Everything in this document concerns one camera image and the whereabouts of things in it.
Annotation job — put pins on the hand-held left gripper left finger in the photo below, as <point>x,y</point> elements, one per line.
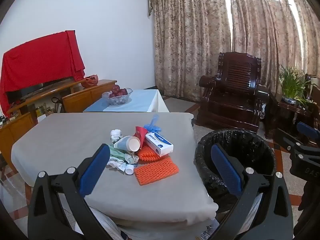
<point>95,170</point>

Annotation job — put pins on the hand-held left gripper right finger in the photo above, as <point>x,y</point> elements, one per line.
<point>226,170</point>

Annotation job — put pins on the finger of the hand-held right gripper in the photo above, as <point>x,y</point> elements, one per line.
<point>308,131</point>

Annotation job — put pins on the black bagged trash bin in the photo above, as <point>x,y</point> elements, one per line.
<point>250,145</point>

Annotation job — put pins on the white paper cup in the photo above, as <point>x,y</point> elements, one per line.
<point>127,143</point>

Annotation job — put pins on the orange foam net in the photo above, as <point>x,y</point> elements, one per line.
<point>156,171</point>
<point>147,155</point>

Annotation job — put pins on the red snack packet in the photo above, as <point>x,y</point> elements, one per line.
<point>140,133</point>

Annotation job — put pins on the white and blue carton box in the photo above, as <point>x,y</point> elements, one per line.
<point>160,143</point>

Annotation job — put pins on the crumpled printed wrapper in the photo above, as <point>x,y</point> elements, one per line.
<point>122,163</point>

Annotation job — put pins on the dark wooden side table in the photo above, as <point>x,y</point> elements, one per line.
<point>285,115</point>

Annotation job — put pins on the white bottle cap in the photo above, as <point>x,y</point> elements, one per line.
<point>129,170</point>

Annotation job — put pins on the dark wooden chair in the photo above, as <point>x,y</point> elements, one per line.
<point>315,90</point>

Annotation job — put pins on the crumpled white tissue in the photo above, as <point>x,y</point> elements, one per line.
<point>116,133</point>

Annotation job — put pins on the green potted plant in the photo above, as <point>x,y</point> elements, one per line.
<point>292,82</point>

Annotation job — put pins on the white plastic bag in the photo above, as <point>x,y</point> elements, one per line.
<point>105,225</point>

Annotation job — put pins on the blue plastic glove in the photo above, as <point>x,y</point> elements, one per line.
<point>153,125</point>

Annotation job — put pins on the wooden television cabinet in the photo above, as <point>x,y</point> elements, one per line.
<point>75,98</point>

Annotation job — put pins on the glass fruit bowl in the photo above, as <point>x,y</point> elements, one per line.
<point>117,99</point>

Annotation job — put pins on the red apple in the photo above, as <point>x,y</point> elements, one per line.
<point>112,95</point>
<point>115,88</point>
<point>123,91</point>

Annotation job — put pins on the dark wooden armchair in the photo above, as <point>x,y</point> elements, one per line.
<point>235,92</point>

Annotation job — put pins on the small yellow box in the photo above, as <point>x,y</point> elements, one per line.
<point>38,111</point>

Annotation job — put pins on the table with light blue cloth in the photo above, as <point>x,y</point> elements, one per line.
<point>140,101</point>

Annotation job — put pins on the red plastic bag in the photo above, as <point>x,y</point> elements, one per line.
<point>90,80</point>

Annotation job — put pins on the black television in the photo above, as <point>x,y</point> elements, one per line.
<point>30,90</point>

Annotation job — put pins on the red cloth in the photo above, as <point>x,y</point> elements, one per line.
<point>37,60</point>

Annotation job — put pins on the beige patterned curtain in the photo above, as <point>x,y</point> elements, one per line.
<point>200,37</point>

